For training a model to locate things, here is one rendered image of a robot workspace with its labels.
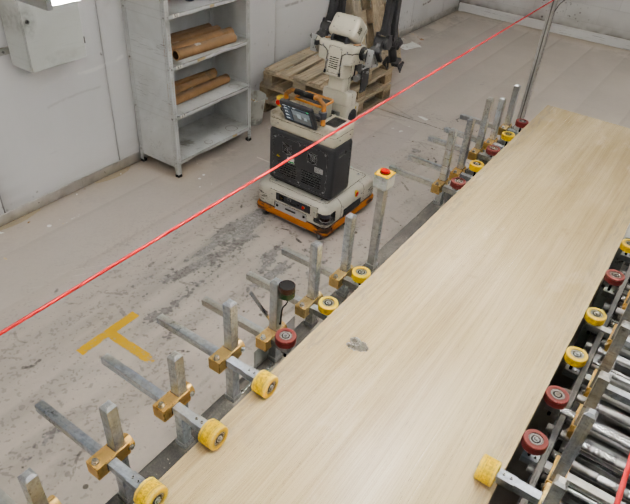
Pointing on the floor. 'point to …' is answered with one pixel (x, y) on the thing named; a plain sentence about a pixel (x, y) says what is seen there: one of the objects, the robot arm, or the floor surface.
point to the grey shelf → (197, 111)
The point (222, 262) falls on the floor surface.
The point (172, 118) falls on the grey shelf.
